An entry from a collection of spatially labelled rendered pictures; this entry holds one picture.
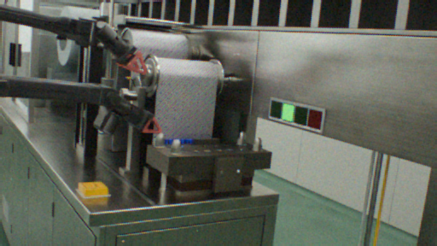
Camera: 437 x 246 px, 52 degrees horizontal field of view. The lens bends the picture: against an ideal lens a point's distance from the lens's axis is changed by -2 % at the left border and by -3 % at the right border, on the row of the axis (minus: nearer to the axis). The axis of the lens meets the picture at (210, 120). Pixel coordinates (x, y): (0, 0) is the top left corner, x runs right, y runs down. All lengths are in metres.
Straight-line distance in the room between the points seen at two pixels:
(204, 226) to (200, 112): 0.42
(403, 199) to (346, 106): 2.81
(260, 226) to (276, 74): 0.51
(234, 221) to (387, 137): 0.57
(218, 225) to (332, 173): 3.14
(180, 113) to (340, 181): 3.06
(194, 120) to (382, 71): 0.69
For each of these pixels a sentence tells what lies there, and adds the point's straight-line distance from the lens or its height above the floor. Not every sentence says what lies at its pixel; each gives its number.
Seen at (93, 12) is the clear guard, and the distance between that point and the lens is 2.53.
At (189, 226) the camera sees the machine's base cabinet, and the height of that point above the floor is 0.82.
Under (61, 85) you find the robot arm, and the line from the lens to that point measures 1.33.
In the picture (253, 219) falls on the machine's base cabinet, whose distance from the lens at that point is 1.55.
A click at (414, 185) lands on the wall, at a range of 4.00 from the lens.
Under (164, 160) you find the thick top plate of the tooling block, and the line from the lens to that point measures 1.40.
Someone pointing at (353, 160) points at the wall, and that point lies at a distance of 4.35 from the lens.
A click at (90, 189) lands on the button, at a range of 1.38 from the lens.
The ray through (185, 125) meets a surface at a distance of 1.60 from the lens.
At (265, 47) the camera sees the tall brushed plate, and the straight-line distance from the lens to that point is 1.58.
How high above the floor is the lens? 1.36
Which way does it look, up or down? 9 degrees down
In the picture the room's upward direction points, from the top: 6 degrees clockwise
